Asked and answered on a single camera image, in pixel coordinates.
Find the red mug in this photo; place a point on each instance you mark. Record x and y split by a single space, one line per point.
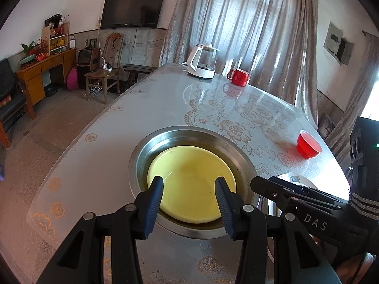
239 78

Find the black speaker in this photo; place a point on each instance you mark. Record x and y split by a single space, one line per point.
86 62

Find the yellow plate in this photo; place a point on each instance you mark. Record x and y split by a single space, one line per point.
189 183

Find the black wall television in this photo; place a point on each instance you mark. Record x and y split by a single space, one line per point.
133 10

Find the green potted plant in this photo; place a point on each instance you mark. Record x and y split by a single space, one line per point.
28 48

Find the wooden desk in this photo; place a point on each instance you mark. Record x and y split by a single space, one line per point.
35 71

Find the person's right forearm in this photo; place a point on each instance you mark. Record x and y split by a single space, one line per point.
368 269

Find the black armchair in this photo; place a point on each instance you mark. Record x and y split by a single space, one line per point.
9 100

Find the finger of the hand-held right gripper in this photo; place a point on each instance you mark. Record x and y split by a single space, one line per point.
272 193
308 191

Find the wooden chair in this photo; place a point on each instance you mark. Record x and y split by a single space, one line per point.
114 50

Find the white dragon-print plate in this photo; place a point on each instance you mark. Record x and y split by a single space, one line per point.
273 236

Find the pink bag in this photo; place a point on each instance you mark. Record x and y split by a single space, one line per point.
72 80

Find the green dish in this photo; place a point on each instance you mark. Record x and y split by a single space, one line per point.
28 60

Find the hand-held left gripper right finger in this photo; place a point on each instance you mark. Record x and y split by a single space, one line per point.
225 210

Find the white power strip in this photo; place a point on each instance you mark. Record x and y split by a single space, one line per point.
106 68

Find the stainless steel bowl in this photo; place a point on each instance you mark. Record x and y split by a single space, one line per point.
237 165

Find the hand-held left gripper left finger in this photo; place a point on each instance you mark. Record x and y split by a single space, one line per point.
154 207

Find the wooden desktop shelf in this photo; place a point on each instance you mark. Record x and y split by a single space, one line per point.
56 43

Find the dark wooden bench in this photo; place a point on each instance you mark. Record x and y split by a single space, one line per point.
139 68

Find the grey wall electrical box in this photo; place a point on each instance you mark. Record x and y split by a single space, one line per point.
336 43

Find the beige door curtain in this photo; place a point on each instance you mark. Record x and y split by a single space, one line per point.
358 94

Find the white glass electric kettle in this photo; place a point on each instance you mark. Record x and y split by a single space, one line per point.
204 65

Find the red plastic bowl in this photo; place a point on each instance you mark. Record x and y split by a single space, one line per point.
308 148

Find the beige window curtain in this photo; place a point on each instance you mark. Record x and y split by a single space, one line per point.
237 20

